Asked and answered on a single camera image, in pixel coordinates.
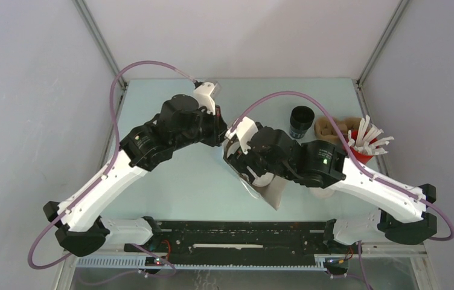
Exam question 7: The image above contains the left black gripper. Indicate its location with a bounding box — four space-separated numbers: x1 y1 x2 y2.
173 103 228 151

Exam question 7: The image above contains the light blue paper bag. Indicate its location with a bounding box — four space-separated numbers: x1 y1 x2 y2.
221 136 288 211

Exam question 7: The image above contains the red cup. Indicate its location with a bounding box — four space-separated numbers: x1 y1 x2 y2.
345 130 374 164

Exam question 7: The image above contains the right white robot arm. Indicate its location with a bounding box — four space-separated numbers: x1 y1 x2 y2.
223 123 438 253

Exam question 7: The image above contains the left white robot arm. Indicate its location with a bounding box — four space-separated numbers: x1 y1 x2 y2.
43 94 227 257

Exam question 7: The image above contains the brown cardboard cup carrier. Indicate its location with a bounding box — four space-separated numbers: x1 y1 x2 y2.
313 116 361 144

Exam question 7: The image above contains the white plastic lid on table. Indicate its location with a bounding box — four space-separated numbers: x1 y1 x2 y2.
309 188 335 199

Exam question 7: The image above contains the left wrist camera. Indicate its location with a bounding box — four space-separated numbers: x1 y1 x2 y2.
193 80 221 115

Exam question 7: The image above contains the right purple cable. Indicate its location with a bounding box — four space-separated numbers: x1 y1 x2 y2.
226 91 454 290

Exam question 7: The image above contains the purple cable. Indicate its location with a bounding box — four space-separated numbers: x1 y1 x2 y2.
27 60 200 271
226 91 454 290

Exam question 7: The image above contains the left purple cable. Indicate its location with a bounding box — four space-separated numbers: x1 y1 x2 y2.
27 60 200 271

